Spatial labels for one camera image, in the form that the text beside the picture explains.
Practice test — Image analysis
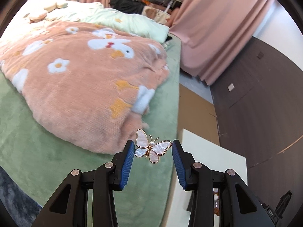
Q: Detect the brown bead bracelet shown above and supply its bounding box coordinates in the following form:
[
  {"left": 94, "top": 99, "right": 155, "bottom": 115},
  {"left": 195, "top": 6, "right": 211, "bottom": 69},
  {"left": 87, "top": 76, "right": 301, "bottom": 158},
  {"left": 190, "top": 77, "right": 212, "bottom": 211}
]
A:
[{"left": 213, "top": 189, "right": 221, "bottom": 217}]

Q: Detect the light green quilt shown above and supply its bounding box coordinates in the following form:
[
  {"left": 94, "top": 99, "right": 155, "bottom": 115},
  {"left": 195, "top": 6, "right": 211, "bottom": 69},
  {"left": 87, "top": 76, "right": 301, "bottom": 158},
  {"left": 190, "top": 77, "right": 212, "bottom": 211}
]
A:
[{"left": 45, "top": 1, "right": 170, "bottom": 44}]

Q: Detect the wide pink curtain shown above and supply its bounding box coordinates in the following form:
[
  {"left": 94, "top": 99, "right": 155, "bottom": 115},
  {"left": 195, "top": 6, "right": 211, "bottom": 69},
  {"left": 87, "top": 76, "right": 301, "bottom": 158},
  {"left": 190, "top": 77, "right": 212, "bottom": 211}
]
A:
[{"left": 169, "top": 0, "right": 287, "bottom": 86}]

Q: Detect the flat cardboard sheet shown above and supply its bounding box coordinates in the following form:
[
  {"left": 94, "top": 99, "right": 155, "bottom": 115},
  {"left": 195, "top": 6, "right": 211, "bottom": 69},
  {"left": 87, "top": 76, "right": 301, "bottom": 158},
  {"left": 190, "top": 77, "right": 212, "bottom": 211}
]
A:
[{"left": 177, "top": 82, "right": 221, "bottom": 145}]

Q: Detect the pile of dark clothes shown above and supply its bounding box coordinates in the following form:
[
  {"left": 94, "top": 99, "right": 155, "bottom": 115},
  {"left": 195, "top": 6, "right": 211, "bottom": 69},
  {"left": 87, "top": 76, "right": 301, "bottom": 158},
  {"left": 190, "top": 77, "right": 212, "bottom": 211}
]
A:
[{"left": 108, "top": 0, "right": 148, "bottom": 13}]

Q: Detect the grey-blue shaggy rug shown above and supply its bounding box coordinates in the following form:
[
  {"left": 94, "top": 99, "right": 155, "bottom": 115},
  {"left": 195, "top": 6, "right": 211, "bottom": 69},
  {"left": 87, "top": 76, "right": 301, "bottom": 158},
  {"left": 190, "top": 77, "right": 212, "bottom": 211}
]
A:
[{"left": 0, "top": 167, "right": 43, "bottom": 227}]

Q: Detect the white square table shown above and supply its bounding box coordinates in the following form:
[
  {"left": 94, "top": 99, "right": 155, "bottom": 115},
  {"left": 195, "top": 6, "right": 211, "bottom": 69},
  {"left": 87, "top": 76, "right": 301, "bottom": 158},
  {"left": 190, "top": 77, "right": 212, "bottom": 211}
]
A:
[{"left": 163, "top": 129, "right": 248, "bottom": 227}]

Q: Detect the beige plush toy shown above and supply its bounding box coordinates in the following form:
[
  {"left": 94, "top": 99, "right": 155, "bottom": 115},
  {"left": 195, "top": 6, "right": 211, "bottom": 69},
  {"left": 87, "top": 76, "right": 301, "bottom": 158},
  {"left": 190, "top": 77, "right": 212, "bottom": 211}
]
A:
[{"left": 28, "top": 0, "right": 69, "bottom": 21}]

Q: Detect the green bed sheet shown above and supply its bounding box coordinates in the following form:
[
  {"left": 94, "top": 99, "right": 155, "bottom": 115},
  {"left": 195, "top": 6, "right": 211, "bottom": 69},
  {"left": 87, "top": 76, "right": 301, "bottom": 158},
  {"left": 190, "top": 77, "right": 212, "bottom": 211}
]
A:
[{"left": 0, "top": 37, "right": 181, "bottom": 227}]

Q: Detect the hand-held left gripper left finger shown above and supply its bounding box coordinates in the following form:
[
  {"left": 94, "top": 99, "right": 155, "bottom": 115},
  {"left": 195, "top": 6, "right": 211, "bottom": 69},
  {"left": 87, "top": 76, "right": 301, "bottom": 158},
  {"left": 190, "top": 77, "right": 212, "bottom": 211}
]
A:
[{"left": 31, "top": 139, "right": 136, "bottom": 227}]

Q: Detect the pearly butterfly brooch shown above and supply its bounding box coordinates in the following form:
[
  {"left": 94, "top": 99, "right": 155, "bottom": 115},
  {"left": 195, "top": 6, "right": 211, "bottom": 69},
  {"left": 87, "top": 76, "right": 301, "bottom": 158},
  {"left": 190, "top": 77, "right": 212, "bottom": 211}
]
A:
[{"left": 134, "top": 129, "right": 173, "bottom": 164}]

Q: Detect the pink floral fleece blanket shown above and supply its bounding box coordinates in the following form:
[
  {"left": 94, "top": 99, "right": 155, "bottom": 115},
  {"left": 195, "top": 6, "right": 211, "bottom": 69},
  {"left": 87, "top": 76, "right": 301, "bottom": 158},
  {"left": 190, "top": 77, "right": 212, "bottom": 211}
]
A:
[{"left": 0, "top": 20, "right": 170, "bottom": 155}]

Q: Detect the cream printed cushion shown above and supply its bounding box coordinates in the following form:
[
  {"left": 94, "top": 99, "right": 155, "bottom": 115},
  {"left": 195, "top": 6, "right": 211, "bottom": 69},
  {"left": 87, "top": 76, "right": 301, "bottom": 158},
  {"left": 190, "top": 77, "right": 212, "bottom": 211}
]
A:
[{"left": 141, "top": 5, "right": 172, "bottom": 26}]

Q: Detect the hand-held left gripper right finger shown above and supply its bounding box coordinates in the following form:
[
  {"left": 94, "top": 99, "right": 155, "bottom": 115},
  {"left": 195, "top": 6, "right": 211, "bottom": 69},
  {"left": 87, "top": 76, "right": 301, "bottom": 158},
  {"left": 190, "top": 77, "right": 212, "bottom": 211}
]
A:
[{"left": 171, "top": 139, "right": 278, "bottom": 227}]

